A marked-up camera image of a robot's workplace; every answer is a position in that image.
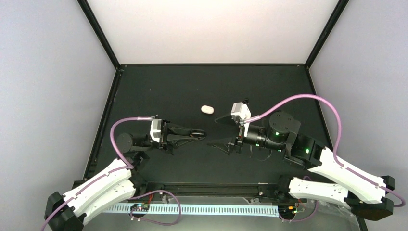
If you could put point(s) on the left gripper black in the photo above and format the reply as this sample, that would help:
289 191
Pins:
170 141

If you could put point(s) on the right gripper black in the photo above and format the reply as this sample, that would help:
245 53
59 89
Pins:
226 148

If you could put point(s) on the black earbud case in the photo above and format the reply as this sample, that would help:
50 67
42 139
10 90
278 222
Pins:
198 134

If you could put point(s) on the white earbud charging case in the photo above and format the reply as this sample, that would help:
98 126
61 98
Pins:
207 109

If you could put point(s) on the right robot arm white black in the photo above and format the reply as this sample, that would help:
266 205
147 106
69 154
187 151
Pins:
361 193

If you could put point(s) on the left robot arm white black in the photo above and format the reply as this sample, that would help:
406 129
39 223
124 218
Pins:
120 180

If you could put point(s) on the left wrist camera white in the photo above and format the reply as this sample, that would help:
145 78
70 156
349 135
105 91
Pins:
156 130

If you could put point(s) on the black aluminium rail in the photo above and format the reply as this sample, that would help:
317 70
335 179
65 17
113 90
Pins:
266 193

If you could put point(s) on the light blue cable duct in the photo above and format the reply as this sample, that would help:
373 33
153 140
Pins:
200 209

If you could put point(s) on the black frame post left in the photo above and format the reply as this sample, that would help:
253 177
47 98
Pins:
88 12

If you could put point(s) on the black frame post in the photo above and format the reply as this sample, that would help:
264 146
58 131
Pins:
88 12
329 26

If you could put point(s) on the black frame post right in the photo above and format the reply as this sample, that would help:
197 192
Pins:
329 26

